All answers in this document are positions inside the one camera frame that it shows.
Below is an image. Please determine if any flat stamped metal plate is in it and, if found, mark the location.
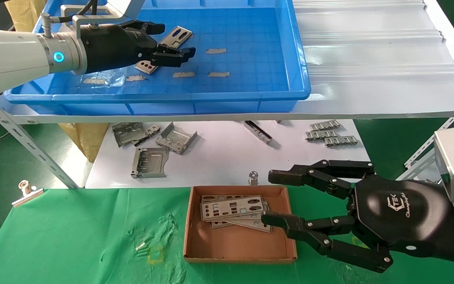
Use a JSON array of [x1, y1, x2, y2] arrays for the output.
[[131, 147, 170, 179]]

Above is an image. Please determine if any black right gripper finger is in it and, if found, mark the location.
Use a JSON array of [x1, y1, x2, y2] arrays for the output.
[[268, 159, 376, 200], [261, 210, 394, 273]]

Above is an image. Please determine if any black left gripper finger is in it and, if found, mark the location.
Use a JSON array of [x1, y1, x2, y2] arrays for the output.
[[149, 43, 196, 68], [121, 21, 166, 37]]

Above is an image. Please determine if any green cloth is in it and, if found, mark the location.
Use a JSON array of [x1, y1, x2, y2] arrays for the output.
[[0, 185, 454, 284]]

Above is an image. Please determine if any yellow woven sack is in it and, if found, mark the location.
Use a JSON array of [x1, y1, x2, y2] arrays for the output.
[[6, 0, 109, 163]]

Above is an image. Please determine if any slotted steel shelf post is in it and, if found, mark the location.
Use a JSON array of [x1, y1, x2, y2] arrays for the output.
[[0, 97, 80, 189], [404, 114, 454, 182]]

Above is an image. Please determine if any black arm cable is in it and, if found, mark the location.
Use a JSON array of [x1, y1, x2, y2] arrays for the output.
[[50, 0, 98, 24]]

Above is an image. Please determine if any folded metal tray bracket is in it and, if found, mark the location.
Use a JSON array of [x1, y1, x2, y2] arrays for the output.
[[155, 122, 198, 155]]

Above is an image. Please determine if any clear tape film patch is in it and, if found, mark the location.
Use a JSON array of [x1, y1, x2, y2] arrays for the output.
[[103, 73, 127, 88]]

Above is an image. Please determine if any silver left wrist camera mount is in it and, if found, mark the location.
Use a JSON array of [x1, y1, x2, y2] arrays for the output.
[[60, 3, 127, 40]]

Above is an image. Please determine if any toothed metal connector strip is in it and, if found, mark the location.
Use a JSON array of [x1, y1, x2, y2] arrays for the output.
[[309, 120, 341, 131], [305, 131, 339, 141], [324, 136, 359, 147]]

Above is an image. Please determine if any grey stamped metal bracket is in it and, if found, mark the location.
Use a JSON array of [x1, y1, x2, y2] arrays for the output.
[[112, 122, 149, 148]]

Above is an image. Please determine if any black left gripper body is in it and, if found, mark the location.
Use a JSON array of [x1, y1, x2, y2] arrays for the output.
[[79, 23, 158, 75]]

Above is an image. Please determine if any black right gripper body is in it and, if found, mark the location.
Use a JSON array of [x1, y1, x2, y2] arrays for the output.
[[347, 174, 454, 267]]

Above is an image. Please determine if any perforated metal shield plate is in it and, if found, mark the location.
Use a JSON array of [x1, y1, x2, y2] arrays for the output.
[[210, 213, 273, 233], [200, 196, 266, 221], [134, 26, 193, 75]]

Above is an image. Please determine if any blue plastic tray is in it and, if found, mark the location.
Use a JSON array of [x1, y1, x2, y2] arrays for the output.
[[4, 0, 311, 116]]

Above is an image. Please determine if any small grey metal part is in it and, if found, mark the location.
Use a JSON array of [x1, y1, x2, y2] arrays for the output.
[[134, 125, 162, 147]]

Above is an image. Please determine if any long narrow metal bracket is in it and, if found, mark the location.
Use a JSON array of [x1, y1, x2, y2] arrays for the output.
[[244, 121, 273, 145]]

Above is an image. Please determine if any brown cardboard box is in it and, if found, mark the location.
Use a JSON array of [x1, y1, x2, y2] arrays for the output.
[[184, 185, 298, 264]]

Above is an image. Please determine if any white metal shelf board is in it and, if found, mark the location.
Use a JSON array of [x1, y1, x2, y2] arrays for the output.
[[0, 0, 454, 125]]

